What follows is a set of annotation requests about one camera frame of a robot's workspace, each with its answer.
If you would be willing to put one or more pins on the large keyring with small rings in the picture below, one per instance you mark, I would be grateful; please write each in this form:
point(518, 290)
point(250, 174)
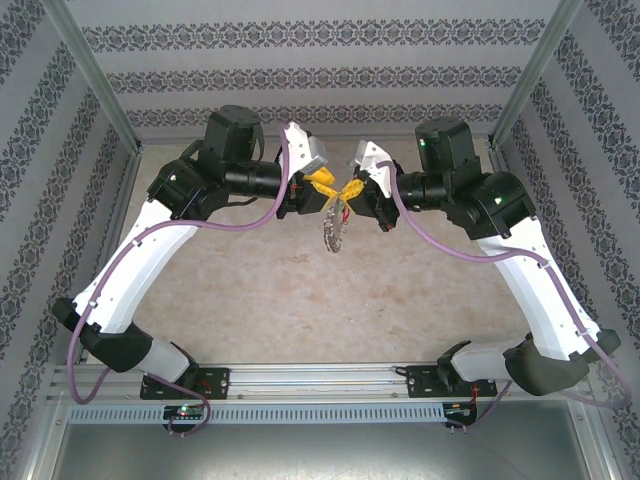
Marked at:
point(332, 232)

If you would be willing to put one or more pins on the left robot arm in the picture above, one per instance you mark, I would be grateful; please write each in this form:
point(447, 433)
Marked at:
point(130, 270)

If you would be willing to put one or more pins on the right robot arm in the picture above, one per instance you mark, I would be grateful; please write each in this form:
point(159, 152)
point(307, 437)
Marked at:
point(535, 295)

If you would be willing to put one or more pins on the grey metal sheet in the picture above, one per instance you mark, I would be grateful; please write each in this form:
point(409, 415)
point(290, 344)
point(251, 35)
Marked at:
point(320, 450)

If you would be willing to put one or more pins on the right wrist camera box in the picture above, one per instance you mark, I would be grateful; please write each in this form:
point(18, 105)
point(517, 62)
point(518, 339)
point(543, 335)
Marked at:
point(372, 160)

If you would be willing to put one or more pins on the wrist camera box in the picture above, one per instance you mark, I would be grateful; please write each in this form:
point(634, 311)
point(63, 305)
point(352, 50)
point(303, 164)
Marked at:
point(305, 147)
point(372, 160)

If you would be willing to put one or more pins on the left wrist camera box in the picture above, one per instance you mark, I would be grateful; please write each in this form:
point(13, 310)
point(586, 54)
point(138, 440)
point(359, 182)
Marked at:
point(305, 147)

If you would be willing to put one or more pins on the aluminium frame post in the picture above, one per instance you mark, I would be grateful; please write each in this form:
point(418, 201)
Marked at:
point(94, 75)
point(532, 75)

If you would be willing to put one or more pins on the aluminium mounting rail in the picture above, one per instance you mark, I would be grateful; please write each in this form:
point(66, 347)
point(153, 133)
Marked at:
point(310, 380)

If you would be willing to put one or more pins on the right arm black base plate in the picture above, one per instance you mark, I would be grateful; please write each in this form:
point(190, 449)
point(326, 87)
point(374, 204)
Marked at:
point(422, 382)

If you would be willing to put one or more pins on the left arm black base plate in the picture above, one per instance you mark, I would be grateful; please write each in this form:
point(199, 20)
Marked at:
point(217, 382)

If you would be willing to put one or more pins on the aluminium frame leg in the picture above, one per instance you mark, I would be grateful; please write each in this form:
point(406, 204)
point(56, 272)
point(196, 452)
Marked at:
point(47, 435)
point(597, 440)

